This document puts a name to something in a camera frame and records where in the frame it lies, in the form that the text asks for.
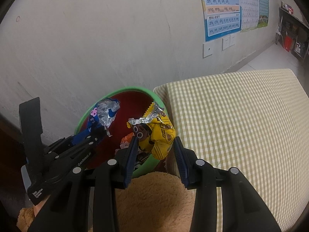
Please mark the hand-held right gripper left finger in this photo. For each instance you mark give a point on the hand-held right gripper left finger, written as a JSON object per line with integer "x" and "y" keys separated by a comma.
{"x": 130, "y": 164}

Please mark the blue snack wrapper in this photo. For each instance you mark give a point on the blue snack wrapper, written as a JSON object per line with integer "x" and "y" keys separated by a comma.
{"x": 96, "y": 118}

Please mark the red bag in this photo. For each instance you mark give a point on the red bag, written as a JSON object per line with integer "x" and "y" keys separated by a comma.
{"x": 287, "y": 43}

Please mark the orange plastic wrapper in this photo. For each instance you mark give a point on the orange plastic wrapper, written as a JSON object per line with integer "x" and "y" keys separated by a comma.
{"x": 126, "y": 140}

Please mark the dark wooden furniture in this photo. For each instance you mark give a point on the dark wooden furniture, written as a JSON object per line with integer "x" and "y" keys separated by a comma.
{"x": 12, "y": 162}

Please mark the green blue wall poster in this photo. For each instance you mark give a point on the green blue wall poster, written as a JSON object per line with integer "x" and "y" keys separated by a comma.
{"x": 263, "y": 4}

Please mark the small red white box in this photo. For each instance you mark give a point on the small red white box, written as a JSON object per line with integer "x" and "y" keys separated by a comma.
{"x": 291, "y": 9}

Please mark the white blank wall plate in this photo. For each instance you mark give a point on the white blank wall plate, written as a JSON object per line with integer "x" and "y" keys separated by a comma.
{"x": 208, "y": 50}

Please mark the dark desk shelf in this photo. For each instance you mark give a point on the dark desk shelf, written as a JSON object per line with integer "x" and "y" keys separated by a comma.
{"x": 297, "y": 29}

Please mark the red bin with green rim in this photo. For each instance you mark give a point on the red bin with green rim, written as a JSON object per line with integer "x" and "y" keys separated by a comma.
{"x": 130, "y": 96}

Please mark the white wall socket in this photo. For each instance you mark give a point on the white wall socket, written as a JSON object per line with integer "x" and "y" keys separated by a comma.
{"x": 226, "y": 43}
{"x": 232, "y": 40}

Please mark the brown fluffy clothing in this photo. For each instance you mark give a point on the brown fluffy clothing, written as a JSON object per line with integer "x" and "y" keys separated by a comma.
{"x": 149, "y": 203}

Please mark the small yellow snack wrapper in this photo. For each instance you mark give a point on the small yellow snack wrapper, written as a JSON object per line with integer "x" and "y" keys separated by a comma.
{"x": 159, "y": 135}

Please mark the rainbow letter wall poster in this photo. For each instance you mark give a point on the rainbow letter wall poster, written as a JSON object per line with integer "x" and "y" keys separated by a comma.
{"x": 222, "y": 17}

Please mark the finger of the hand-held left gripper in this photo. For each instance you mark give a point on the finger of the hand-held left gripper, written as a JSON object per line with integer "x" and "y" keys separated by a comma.
{"x": 79, "y": 156}
{"x": 72, "y": 141}

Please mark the pale grid wall poster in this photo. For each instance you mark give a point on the pale grid wall poster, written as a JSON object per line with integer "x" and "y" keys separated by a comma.
{"x": 248, "y": 9}

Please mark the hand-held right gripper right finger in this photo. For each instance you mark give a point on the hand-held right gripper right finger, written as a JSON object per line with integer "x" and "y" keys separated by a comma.
{"x": 182, "y": 164}

